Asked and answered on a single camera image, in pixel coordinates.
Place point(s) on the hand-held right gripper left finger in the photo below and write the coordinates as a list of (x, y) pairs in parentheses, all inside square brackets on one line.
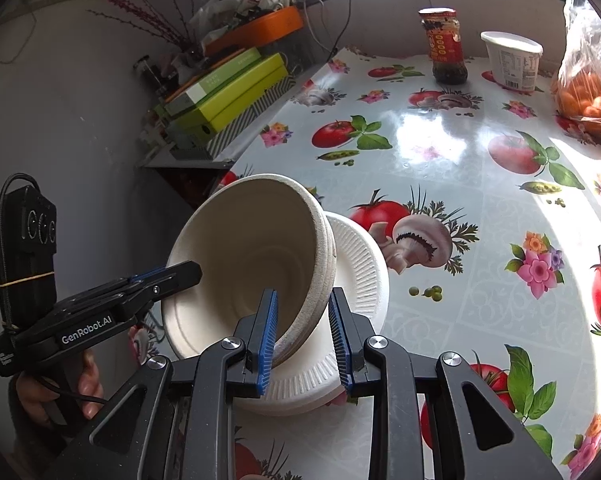
[(268, 340)]

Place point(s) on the white foam plate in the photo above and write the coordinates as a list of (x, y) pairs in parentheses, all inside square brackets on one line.
[(365, 265), (285, 408)]

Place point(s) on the white plastic bag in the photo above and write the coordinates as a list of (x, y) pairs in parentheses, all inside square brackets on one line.
[(220, 0)]

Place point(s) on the dried twigs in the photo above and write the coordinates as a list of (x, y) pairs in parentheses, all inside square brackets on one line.
[(145, 10)]

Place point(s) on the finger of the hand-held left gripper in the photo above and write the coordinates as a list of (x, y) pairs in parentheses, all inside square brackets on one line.
[(180, 277), (148, 274)]

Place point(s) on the orange tray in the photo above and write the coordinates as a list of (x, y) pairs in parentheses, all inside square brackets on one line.
[(260, 30)]

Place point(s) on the pale green flat box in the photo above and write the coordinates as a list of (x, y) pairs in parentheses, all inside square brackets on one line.
[(215, 77)]

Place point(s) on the red label sauce jar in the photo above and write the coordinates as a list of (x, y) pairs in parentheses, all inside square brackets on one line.
[(443, 45)]

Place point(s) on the striped box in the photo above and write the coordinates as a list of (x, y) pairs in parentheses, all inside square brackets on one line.
[(245, 127)]

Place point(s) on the white plastic tub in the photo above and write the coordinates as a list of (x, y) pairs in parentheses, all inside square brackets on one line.
[(513, 62)]

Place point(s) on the lime green box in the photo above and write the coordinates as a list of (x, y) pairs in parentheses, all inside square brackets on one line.
[(235, 100)]

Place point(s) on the vegetable print tablecloth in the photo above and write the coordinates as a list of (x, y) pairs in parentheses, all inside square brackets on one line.
[(455, 170)]

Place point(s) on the beige paper bowl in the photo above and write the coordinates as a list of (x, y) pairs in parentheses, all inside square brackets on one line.
[(308, 325), (329, 250), (245, 255)]

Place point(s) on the clear bag of oranges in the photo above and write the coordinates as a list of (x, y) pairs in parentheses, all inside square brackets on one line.
[(590, 95)]

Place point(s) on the person's left hand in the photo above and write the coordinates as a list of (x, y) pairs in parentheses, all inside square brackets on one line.
[(91, 390)]

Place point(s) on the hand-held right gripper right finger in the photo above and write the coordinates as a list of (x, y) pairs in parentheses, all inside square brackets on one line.
[(340, 340)]

